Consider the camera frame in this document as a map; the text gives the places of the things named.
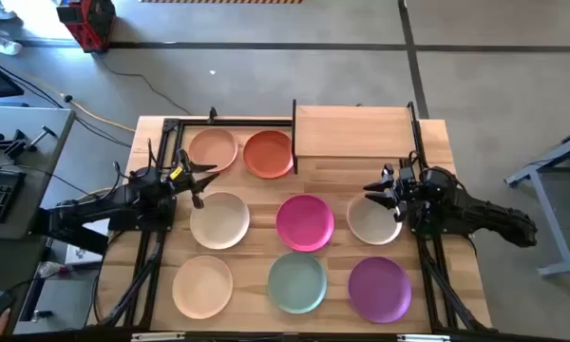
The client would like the white box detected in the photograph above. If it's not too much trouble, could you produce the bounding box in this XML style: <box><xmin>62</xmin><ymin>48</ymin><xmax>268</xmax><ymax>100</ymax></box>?
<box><xmin>65</xmin><ymin>222</ymin><xmax>110</xmax><ymax>265</ymax></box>

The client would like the orange plate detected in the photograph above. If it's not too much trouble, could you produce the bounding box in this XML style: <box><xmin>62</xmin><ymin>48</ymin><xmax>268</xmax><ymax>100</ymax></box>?
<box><xmin>242</xmin><ymin>129</ymin><xmax>295</xmax><ymax>180</ymax></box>

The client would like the purple plate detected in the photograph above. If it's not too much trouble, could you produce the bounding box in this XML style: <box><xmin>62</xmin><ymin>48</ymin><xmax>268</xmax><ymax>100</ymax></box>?
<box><xmin>347</xmin><ymin>256</ymin><xmax>413</xmax><ymax>325</ymax></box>

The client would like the teal plate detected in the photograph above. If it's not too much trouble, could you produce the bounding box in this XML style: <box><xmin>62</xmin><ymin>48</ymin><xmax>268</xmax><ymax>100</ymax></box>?
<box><xmin>267</xmin><ymin>251</ymin><xmax>329</xmax><ymax>315</ymax></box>

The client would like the black left rig frame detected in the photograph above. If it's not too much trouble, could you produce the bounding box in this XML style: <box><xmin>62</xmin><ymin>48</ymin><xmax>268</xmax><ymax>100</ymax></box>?
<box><xmin>99</xmin><ymin>107</ymin><xmax>295</xmax><ymax>332</ymax></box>

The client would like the yellow floor cable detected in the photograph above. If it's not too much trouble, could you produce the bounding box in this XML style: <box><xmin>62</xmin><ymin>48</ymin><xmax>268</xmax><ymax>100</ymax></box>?
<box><xmin>9</xmin><ymin>70</ymin><xmax>138</xmax><ymax>133</ymax></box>

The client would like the black floor cable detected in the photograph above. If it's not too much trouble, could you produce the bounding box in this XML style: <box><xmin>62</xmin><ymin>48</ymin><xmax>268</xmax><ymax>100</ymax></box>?
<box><xmin>94</xmin><ymin>50</ymin><xmax>194</xmax><ymax>117</ymax></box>

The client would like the grey desk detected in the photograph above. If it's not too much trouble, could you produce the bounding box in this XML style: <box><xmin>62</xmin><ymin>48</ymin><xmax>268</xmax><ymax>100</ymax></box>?
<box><xmin>0</xmin><ymin>104</ymin><xmax>76</xmax><ymax>333</ymax></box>

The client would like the blue-grey table frame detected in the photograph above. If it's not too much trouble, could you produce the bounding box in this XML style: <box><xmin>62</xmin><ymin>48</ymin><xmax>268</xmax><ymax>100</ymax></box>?
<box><xmin>503</xmin><ymin>123</ymin><xmax>570</xmax><ymax>277</ymax></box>

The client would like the pale peach plate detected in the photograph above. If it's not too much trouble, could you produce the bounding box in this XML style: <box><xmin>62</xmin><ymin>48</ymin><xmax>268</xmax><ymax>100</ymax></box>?
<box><xmin>171</xmin><ymin>255</ymin><xmax>235</xmax><ymax>320</ymax></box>

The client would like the silver metal bracket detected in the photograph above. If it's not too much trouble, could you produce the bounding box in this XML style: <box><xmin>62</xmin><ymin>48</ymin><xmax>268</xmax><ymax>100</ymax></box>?
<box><xmin>397</xmin><ymin>333</ymin><xmax>452</xmax><ymax>342</ymax></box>
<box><xmin>131</xmin><ymin>332</ymin><xmax>186</xmax><ymax>342</ymax></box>

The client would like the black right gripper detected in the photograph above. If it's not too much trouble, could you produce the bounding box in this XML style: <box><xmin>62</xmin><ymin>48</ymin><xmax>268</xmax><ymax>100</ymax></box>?
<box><xmin>363</xmin><ymin>163</ymin><xmax>422</xmax><ymax>224</ymax></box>

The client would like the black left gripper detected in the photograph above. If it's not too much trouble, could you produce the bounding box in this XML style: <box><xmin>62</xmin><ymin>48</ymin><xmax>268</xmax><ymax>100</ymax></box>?
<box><xmin>169</xmin><ymin>148</ymin><xmax>221</xmax><ymax>211</ymax></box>

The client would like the cream white plate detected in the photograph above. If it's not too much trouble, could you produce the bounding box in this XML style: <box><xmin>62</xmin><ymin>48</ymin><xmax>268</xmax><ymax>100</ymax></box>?
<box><xmin>189</xmin><ymin>191</ymin><xmax>251</xmax><ymax>251</ymax></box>

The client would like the salmon pink plate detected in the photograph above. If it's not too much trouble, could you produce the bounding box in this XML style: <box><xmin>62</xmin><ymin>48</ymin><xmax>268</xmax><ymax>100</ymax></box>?
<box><xmin>187</xmin><ymin>127</ymin><xmax>239</xmax><ymax>173</ymax></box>

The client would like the wooden shelf board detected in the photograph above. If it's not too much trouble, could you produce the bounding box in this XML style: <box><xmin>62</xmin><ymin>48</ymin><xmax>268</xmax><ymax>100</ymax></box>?
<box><xmin>294</xmin><ymin>104</ymin><xmax>417</xmax><ymax>159</ymax></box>

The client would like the black desk clamp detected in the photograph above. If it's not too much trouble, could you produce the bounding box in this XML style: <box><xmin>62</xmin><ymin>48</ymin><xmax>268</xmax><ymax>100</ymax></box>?
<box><xmin>0</xmin><ymin>125</ymin><xmax>58</xmax><ymax>161</ymax></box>

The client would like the black rig frame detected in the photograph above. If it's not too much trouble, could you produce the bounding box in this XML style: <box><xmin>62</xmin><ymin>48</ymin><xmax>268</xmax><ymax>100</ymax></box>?
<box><xmin>415</xmin><ymin>227</ymin><xmax>493</xmax><ymax>333</ymax></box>
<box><xmin>99</xmin><ymin>107</ymin><xmax>295</xmax><ymax>332</ymax></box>

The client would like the red tool cart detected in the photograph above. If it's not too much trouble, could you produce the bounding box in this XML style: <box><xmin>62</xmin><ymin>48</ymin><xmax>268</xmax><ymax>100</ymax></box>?
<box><xmin>55</xmin><ymin>0</ymin><xmax>117</xmax><ymax>53</ymax></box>

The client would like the magenta plate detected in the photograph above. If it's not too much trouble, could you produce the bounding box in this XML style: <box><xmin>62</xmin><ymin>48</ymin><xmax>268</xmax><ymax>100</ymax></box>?
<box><xmin>275</xmin><ymin>194</ymin><xmax>335</xmax><ymax>253</ymax></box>

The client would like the black right rig frame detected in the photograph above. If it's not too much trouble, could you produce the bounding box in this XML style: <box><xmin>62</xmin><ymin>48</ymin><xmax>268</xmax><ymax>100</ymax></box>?
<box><xmin>415</xmin><ymin>227</ymin><xmax>493</xmax><ymax>333</ymax></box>

